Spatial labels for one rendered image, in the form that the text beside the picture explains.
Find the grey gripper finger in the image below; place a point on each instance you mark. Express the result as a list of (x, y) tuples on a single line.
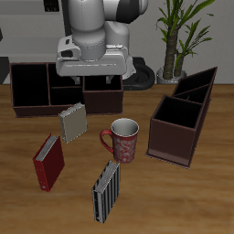
[(109, 79), (77, 79)]

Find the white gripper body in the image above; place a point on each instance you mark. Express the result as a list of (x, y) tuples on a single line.
[(91, 67)]

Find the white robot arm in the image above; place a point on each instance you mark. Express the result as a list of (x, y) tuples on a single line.
[(88, 27)]

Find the beige book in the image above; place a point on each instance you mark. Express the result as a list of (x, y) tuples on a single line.
[(73, 123)]

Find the dark brown desk caddy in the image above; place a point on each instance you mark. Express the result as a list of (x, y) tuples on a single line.
[(33, 91), (176, 134)]

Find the red book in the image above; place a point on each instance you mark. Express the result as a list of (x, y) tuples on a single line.
[(50, 166)]

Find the black white striped book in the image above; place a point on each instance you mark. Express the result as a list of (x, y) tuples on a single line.
[(106, 192)]

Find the red patterned mug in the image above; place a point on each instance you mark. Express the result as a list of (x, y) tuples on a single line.
[(124, 143)]

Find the green pot plant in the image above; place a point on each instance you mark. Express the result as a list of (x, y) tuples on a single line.
[(170, 45)]

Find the black wall socket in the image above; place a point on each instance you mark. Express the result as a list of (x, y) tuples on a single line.
[(51, 5)]

